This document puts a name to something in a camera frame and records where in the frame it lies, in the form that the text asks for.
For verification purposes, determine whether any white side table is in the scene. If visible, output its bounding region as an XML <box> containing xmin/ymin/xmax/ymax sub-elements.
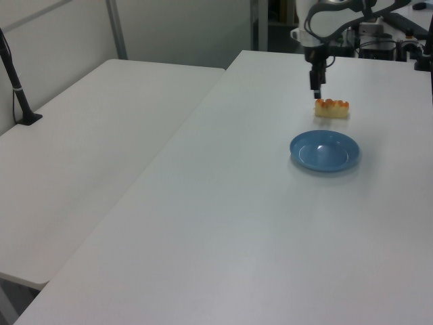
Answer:
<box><xmin>0</xmin><ymin>58</ymin><xmax>227</xmax><ymax>286</ymax></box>

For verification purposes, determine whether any silver device box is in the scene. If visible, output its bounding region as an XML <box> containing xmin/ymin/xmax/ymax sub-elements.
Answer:
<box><xmin>359</xmin><ymin>22</ymin><xmax>385</xmax><ymax>37</ymax></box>

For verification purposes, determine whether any grey partition post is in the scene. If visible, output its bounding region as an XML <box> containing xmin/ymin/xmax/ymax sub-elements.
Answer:
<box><xmin>106</xmin><ymin>0</ymin><xmax>129</xmax><ymax>62</ymax></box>

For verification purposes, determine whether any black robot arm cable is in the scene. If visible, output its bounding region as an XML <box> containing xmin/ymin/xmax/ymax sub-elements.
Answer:
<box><xmin>304</xmin><ymin>0</ymin><xmax>412</xmax><ymax>45</ymax></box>

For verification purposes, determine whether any black electronics box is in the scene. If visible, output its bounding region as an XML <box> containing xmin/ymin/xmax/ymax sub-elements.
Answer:
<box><xmin>357</xmin><ymin>40</ymin><xmax>397</xmax><ymax>62</ymax></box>

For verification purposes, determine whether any black camera pole with base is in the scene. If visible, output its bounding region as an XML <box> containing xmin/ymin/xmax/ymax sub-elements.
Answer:
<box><xmin>0</xmin><ymin>26</ymin><xmax>44</xmax><ymax>127</ymax></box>
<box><xmin>413</xmin><ymin>19</ymin><xmax>433</xmax><ymax>72</ymax></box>

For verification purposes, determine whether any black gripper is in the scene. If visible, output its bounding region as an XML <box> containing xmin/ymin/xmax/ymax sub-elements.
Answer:
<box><xmin>302</xmin><ymin>43</ymin><xmax>329</xmax><ymax>100</ymax></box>

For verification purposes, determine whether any bread with orange glaze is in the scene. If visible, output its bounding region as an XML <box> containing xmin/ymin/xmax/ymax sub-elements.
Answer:
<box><xmin>314</xmin><ymin>97</ymin><xmax>351</xmax><ymax>120</ymax></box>

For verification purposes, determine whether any blue round plate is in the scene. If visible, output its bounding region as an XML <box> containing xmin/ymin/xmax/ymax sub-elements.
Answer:
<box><xmin>288</xmin><ymin>129</ymin><xmax>361</xmax><ymax>174</ymax></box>

